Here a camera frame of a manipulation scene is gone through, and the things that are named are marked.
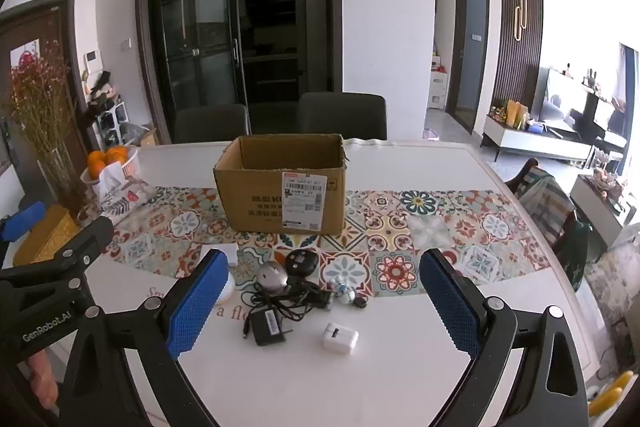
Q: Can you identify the white round gadget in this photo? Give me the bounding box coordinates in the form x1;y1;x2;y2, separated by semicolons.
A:
215;273;236;306

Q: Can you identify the black power adapter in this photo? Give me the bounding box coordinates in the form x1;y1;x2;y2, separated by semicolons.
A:
248;307;287;347

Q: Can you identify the dark dining chair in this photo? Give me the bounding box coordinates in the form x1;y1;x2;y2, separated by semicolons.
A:
294;92;389;142
173;103;251;144

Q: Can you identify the black cable bundle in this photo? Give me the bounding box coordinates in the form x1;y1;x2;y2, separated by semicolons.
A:
240;274;337;342

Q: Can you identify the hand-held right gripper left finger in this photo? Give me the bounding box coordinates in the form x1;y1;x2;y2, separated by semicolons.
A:
59;248;231;427

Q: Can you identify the white small cabinet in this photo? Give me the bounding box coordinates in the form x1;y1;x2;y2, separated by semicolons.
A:
427;71;449;110

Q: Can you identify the glass vase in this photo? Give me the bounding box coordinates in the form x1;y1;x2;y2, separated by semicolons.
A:
36;141;85;219

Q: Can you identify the black round gadget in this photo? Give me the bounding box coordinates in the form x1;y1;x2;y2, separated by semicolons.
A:
285;248;320;277

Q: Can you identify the silver computer mouse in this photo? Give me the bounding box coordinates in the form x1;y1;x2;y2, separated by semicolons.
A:
256;260;290;292

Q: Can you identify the dark room door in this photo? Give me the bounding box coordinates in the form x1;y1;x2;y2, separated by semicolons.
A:
444;0;491;136

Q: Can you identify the dark slatted wall panel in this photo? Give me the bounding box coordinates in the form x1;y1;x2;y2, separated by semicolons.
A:
492;0;544;120

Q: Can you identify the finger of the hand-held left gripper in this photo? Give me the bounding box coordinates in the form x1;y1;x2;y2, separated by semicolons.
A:
0;201;47;242
0;216;115;290

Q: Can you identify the white fruit basket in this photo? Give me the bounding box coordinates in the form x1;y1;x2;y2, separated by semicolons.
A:
80;145;142;186

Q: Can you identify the dark glass sliding door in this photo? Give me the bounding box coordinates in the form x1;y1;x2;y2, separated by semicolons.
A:
134;0;344;144

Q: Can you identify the white shoe shelf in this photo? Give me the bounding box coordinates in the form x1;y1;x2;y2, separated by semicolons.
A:
84;71;132;148

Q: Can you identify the patterned table cloth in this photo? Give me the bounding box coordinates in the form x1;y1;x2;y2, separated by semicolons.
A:
30;139;601;427

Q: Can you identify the flat screen television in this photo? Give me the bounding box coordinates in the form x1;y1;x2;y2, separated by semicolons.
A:
529;66;629;144

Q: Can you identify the low coffee table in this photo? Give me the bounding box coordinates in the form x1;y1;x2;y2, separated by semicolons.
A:
569;173;640;249

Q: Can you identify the brown cardboard box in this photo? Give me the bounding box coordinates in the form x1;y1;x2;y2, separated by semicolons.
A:
213;133;349;236

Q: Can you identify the dried red flower bunch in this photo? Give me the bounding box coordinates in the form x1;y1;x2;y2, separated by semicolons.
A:
1;38;82;158

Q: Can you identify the brown entrance door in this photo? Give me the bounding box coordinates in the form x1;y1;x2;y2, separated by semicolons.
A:
0;0;92;170

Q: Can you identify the white flat usb hub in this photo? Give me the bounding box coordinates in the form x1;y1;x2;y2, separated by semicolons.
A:
201;243;241;268

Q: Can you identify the white tv cabinet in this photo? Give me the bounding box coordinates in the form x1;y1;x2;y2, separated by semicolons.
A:
482;112;597;164

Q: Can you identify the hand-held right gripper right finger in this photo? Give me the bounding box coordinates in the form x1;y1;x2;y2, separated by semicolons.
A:
419;248;589;427

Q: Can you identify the small white blue figurine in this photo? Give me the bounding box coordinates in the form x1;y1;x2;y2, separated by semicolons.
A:
333;280;357;305

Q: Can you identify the yellow plastic object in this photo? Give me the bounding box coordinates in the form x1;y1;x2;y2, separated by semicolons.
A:
587;371;639;419

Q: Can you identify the person's left hand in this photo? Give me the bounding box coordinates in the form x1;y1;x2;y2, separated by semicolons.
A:
26;351;59;401

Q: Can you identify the yellow wicker box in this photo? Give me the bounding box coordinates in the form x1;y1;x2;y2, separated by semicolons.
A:
12;204;82;266

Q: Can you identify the wooden chair with cloth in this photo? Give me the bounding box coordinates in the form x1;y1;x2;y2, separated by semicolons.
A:
504;157;592;294

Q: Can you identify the white charger cube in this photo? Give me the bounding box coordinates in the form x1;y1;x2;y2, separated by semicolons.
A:
322;322;360;355

